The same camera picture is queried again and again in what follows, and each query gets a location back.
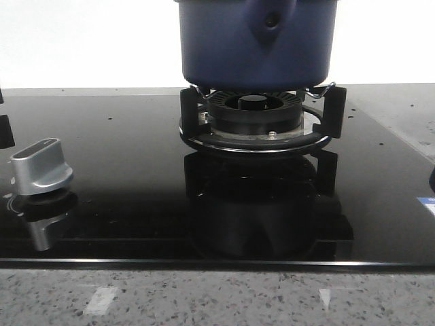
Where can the blue energy label sticker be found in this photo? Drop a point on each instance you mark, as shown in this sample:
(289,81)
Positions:
(429,203)

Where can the black pot support grate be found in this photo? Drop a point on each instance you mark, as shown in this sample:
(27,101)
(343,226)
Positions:
(322,120)

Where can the dark blue cooking pot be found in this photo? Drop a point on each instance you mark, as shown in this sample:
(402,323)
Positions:
(260,46)

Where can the silver stove control knob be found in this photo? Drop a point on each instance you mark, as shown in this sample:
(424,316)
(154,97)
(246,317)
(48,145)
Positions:
(41,168)

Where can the black gas burner head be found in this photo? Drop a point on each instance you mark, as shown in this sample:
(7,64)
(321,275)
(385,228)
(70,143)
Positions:
(254,113)

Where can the black glass gas cooktop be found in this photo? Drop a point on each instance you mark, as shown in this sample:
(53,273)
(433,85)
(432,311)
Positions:
(140,198)

